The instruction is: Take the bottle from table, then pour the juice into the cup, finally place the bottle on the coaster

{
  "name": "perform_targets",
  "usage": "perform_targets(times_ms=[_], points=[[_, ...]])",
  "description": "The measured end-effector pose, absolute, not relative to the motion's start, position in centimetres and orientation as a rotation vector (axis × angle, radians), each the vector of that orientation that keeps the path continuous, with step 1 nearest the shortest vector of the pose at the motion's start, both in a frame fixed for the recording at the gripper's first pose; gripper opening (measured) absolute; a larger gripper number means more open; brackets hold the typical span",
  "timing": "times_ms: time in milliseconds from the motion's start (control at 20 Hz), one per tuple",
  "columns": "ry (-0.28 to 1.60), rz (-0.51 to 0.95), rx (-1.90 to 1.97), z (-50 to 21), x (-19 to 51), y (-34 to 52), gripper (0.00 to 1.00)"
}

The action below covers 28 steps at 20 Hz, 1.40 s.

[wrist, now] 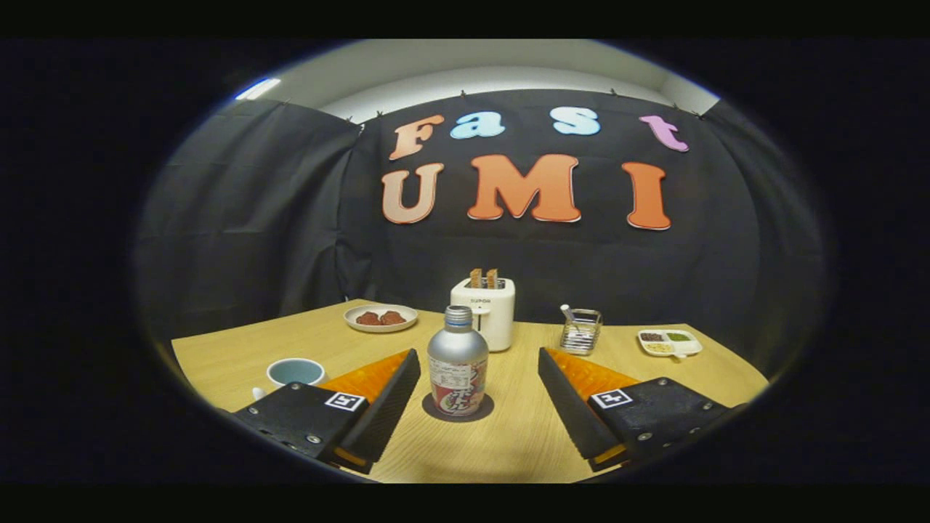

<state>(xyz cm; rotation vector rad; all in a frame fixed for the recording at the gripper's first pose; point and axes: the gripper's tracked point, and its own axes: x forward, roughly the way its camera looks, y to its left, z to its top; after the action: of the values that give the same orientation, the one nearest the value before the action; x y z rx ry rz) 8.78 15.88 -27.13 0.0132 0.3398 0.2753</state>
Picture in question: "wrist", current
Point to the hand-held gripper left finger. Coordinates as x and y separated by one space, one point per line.
389 407

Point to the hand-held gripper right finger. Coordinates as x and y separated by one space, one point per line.
574 410

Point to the silver juice bottle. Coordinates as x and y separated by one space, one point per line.
458 356

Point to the dark brown round coaster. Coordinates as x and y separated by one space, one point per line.
485 410

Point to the white cup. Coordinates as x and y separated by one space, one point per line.
280 381

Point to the wooden table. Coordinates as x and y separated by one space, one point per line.
523 436

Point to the round beige plate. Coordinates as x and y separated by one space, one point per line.
360 327

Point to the brown food piece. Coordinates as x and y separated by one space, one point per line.
393 317
368 319

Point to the white divided dish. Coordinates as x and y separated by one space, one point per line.
670 349

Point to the white toaster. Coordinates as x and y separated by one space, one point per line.
498 319

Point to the toast slice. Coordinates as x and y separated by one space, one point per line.
492 277
476 278

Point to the small ceiling light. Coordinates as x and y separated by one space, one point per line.
258 88

